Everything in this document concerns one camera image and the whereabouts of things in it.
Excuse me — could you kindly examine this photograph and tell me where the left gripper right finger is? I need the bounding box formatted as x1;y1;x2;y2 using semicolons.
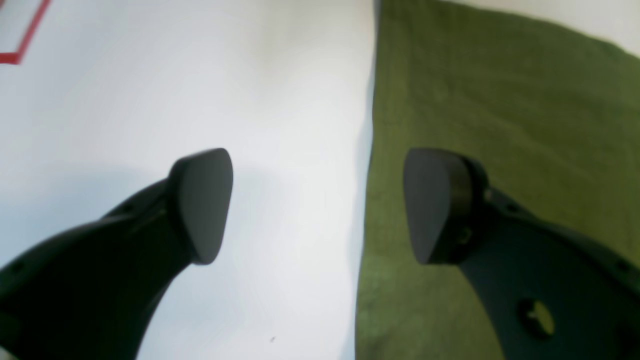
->
403;148;640;360

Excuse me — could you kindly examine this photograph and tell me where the olive green T-shirt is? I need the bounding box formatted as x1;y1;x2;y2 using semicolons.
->
355;0;639;360

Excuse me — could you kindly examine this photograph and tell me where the red triangle warning sticker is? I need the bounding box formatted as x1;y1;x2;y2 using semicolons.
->
0;0;51;65

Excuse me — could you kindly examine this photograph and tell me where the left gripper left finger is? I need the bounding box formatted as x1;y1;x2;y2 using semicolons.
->
0;148;233;360

